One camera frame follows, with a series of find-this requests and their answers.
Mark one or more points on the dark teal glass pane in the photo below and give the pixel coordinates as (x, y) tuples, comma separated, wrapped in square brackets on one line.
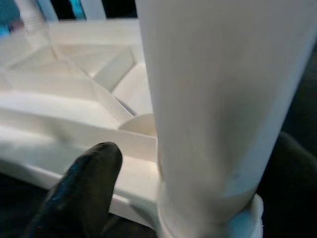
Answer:
[(7, 15)]

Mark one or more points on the white plastic table top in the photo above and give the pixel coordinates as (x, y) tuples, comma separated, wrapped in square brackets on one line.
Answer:
[(62, 119)]

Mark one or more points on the black door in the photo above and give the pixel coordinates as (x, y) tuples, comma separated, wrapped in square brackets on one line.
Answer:
[(121, 8)]

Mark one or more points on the white plastic table leg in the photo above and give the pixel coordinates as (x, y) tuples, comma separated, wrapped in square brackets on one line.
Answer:
[(32, 24), (218, 99)]

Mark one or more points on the black plastic cover sheet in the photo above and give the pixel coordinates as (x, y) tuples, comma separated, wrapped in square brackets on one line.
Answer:
[(15, 203)]

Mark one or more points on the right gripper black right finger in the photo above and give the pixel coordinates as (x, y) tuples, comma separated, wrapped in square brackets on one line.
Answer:
[(294, 198)]

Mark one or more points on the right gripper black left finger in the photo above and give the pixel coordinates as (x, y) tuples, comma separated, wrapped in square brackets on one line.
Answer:
[(81, 188)]

